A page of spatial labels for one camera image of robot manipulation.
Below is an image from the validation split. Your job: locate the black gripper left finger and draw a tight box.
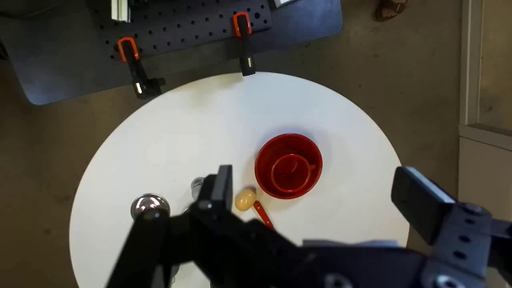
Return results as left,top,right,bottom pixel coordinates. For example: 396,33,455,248
196,163,236,214

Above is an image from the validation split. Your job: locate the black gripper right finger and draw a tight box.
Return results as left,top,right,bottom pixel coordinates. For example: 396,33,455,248
391,165,458,246

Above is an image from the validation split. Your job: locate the small steel bowl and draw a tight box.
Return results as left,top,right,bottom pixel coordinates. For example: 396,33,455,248
130,192,173,221

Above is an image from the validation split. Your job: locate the red bowl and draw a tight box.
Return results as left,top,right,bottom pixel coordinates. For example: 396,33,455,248
253,133,325,201

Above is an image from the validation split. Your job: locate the orange and black bar clamp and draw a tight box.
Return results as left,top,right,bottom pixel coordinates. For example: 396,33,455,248
116,35,167,101
231,11,258,77

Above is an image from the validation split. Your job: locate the black perforated board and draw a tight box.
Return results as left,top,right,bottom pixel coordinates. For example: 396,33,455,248
87,0,274,61
0,0,346,107

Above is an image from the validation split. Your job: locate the silver aluminium rail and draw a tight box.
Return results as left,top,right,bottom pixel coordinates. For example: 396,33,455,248
109,0,133,24

